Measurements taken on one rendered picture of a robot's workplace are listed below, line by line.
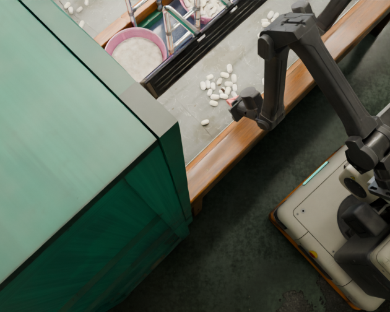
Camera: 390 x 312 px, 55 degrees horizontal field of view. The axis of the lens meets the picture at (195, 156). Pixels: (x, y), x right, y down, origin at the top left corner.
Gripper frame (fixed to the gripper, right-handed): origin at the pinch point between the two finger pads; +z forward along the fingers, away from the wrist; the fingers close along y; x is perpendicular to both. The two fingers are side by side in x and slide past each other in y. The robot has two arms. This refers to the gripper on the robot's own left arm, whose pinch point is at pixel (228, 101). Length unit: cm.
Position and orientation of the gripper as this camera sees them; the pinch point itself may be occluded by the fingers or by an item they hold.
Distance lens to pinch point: 148.5
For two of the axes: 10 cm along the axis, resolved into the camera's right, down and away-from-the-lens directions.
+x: 4.6, 6.5, 6.1
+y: -7.1, 6.8, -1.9
